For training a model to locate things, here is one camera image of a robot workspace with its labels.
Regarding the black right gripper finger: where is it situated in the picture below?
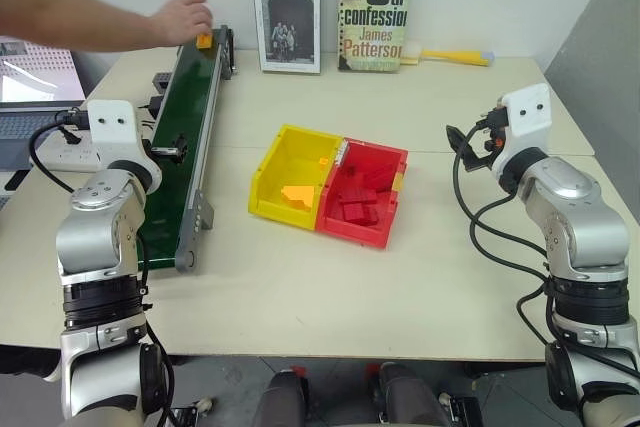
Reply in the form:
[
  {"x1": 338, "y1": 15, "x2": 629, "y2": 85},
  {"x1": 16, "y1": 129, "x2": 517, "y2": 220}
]
[
  {"x1": 445, "y1": 124, "x2": 475, "y2": 156},
  {"x1": 461, "y1": 146, "x2": 495, "y2": 173}
]

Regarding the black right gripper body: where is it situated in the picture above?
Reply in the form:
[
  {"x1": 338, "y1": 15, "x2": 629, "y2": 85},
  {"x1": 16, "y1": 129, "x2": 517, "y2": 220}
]
[{"x1": 477, "y1": 105, "x2": 509, "y2": 158}]

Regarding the person's bare hand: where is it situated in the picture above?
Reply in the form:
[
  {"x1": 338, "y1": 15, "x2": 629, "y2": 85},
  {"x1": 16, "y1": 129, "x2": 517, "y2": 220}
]
[{"x1": 148, "y1": 0, "x2": 215, "y2": 49}]

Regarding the black power adapter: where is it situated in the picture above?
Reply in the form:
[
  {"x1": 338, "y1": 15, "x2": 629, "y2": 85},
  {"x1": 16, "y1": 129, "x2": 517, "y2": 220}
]
[{"x1": 137, "y1": 94, "x2": 167, "y2": 121}]

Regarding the white power strip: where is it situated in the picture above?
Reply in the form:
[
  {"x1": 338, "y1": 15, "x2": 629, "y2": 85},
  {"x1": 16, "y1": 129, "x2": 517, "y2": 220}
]
[{"x1": 28, "y1": 127, "x2": 104, "y2": 173}]

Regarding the red block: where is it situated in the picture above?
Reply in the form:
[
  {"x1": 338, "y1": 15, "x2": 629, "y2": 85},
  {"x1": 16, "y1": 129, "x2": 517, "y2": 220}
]
[
  {"x1": 338, "y1": 185, "x2": 377, "y2": 208},
  {"x1": 341, "y1": 201, "x2": 382, "y2": 225}
]

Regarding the yellow plastic bin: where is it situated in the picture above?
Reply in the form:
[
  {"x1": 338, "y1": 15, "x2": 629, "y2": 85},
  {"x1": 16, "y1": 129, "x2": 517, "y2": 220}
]
[{"x1": 247, "y1": 123, "x2": 347, "y2": 235}]

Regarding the red plastic bin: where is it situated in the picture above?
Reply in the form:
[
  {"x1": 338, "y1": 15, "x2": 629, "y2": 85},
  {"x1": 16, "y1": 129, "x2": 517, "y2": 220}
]
[{"x1": 314, "y1": 138, "x2": 410, "y2": 252}]

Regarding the large yellow block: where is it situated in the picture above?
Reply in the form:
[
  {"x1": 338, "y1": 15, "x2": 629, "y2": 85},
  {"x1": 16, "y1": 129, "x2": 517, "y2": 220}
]
[{"x1": 280, "y1": 184, "x2": 318, "y2": 212}]

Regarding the grey laptop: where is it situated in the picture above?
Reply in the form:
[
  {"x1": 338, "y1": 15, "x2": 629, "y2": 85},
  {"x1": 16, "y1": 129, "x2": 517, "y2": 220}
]
[{"x1": 0, "y1": 35, "x2": 89, "y2": 171}]

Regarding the Graphic Design book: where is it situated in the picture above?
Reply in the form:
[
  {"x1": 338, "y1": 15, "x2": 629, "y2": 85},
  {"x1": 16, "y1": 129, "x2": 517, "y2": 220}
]
[{"x1": 249, "y1": 0, "x2": 323, "y2": 75}]

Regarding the dark rounded shape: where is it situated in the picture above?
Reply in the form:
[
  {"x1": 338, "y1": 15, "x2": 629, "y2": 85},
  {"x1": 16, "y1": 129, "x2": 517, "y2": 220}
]
[
  {"x1": 378, "y1": 361, "x2": 454, "y2": 427},
  {"x1": 261, "y1": 368, "x2": 307, "y2": 427}
]

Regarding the green conveyor belt, silver frame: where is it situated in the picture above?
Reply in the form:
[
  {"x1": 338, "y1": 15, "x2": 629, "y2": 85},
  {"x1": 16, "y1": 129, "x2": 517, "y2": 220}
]
[{"x1": 134, "y1": 24, "x2": 238, "y2": 276}]

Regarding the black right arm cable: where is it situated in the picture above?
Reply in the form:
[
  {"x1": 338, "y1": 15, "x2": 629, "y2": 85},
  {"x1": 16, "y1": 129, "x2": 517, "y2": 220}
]
[{"x1": 451, "y1": 123, "x2": 640, "y2": 391}]

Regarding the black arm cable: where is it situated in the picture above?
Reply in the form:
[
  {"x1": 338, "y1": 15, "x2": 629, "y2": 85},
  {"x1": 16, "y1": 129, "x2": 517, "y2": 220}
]
[
  {"x1": 27, "y1": 108, "x2": 97, "y2": 195},
  {"x1": 451, "y1": 123, "x2": 640, "y2": 391}
]

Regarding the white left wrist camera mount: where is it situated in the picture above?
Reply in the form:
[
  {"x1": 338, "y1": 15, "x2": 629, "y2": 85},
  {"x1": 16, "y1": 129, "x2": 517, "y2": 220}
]
[{"x1": 86, "y1": 98, "x2": 141, "y2": 164}]

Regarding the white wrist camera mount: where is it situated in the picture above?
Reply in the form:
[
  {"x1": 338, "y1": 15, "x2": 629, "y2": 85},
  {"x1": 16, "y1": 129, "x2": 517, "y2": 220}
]
[
  {"x1": 499, "y1": 82, "x2": 553, "y2": 154},
  {"x1": 86, "y1": 98, "x2": 141, "y2": 164}
]

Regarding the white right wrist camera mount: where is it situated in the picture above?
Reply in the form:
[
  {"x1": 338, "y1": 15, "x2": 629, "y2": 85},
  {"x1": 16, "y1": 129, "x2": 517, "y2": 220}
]
[{"x1": 499, "y1": 82, "x2": 553, "y2": 154}]

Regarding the yellow-handled white sponge brush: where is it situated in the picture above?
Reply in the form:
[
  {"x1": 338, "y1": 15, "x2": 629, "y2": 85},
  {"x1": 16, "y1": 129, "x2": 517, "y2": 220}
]
[{"x1": 399, "y1": 40, "x2": 496, "y2": 69}]

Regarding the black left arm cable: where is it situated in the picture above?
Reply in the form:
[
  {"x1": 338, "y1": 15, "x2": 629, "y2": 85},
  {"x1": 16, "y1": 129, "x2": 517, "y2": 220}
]
[{"x1": 27, "y1": 108, "x2": 97, "y2": 195}]

